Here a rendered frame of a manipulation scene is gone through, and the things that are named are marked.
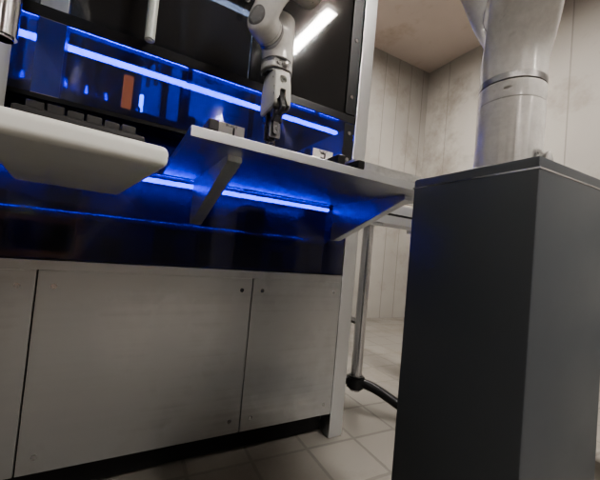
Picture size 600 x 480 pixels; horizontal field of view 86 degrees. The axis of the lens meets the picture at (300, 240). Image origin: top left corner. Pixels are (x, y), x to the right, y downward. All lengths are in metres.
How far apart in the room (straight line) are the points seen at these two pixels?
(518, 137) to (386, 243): 3.23
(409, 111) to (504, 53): 3.61
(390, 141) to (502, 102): 3.34
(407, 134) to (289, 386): 3.57
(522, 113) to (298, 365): 0.95
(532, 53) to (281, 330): 0.96
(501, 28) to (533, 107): 0.17
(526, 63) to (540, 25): 0.07
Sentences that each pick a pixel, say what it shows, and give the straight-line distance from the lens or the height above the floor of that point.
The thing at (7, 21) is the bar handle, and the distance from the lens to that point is 0.52.
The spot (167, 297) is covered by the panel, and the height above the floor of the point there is 0.51.
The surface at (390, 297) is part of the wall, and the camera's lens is 4.00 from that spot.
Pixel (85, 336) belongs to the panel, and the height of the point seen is 0.41.
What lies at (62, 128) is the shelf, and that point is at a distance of 0.48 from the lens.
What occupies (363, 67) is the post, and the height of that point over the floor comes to 1.41.
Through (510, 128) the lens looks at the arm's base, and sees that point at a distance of 0.76.
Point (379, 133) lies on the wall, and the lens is 4.00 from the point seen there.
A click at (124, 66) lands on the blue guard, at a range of 1.08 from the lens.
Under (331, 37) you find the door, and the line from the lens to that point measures 1.41.
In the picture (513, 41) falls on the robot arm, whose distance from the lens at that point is 0.83.
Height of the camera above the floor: 0.68
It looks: 2 degrees up
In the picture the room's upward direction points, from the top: 5 degrees clockwise
